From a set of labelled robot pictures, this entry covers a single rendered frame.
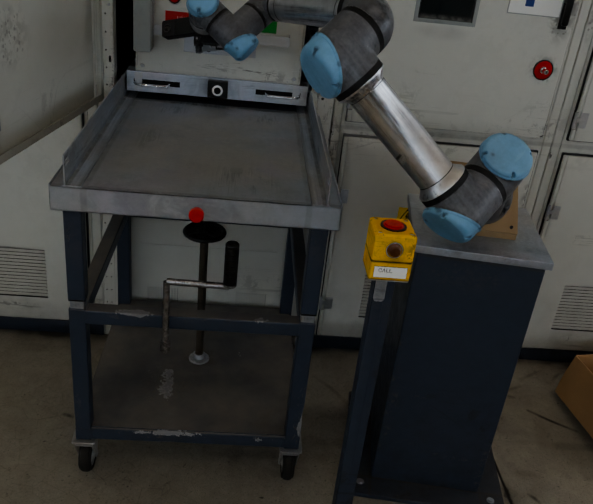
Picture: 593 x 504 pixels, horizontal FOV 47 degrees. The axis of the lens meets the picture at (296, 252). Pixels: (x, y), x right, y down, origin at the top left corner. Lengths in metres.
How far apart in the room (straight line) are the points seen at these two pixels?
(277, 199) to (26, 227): 1.08
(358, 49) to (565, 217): 1.23
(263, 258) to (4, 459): 0.97
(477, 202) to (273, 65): 0.88
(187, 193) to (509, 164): 0.69
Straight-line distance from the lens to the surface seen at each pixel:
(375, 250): 1.29
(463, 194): 1.47
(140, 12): 2.02
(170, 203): 1.49
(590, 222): 2.48
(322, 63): 1.38
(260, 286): 2.36
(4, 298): 2.52
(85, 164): 1.63
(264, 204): 1.48
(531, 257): 1.68
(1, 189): 2.33
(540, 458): 2.30
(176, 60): 2.14
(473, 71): 2.16
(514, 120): 2.24
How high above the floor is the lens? 1.44
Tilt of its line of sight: 27 degrees down
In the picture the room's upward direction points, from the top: 7 degrees clockwise
